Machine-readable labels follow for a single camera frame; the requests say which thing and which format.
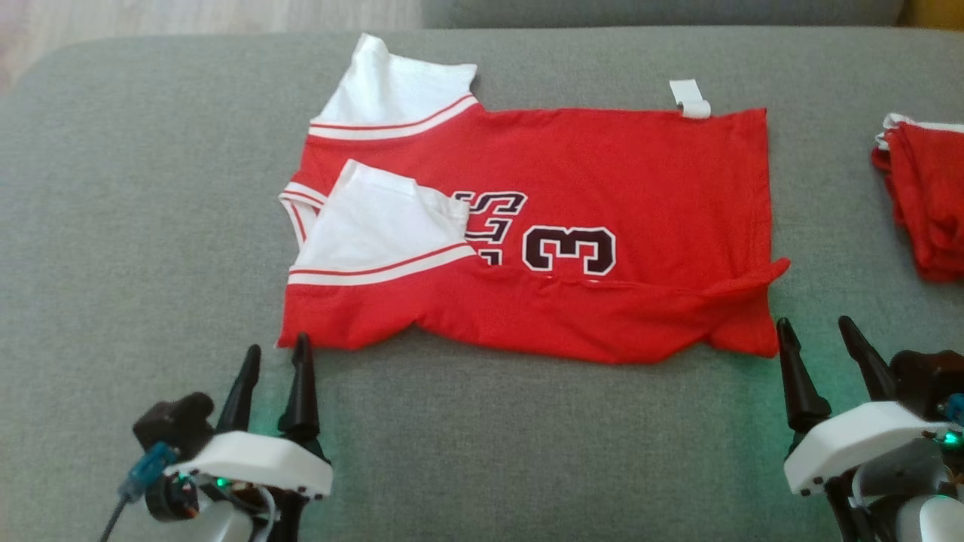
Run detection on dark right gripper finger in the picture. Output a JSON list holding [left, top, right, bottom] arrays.
[[776, 318, 831, 434], [838, 316, 898, 403]]

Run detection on grey fabric sofa seat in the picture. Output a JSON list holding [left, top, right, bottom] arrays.
[[0, 26, 964, 542]]

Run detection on red shorts with white stripe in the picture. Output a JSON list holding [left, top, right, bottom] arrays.
[[871, 113, 964, 284]]

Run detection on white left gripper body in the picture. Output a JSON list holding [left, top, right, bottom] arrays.
[[145, 431, 333, 542]]

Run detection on red white jersey number 3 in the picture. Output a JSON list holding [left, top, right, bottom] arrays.
[[276, 32, 792, 366]]

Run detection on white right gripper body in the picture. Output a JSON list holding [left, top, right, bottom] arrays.
[[783, 401, 959, 542]]

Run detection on grey fabric sofa cushion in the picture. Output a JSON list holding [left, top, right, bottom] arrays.
[[422, 0, 905, 29]]

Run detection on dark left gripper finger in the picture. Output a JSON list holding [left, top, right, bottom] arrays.
[[279, 333, 321, 445], [217, 345, 261, 434]]

